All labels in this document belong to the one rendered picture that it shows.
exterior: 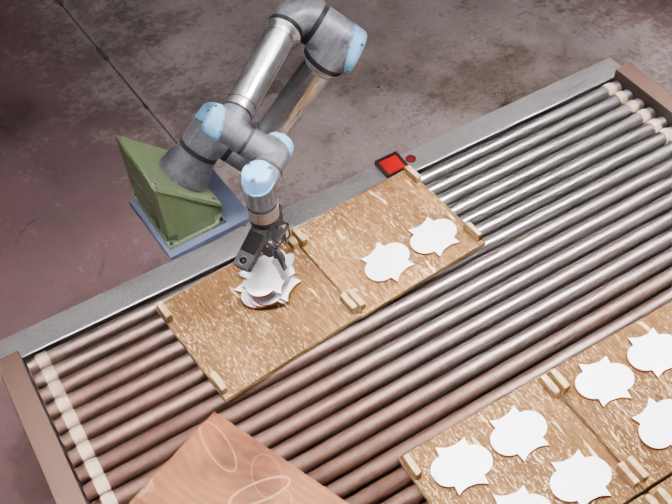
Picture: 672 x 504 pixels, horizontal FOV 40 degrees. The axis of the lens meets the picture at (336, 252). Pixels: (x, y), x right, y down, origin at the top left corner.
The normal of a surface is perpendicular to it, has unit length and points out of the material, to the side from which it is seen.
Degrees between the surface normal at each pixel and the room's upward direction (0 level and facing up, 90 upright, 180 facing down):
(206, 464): 0
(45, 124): 0
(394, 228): 0
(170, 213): 90
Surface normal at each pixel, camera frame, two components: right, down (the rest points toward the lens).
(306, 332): -0.04, -0.64
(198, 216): 0.54, 0.63
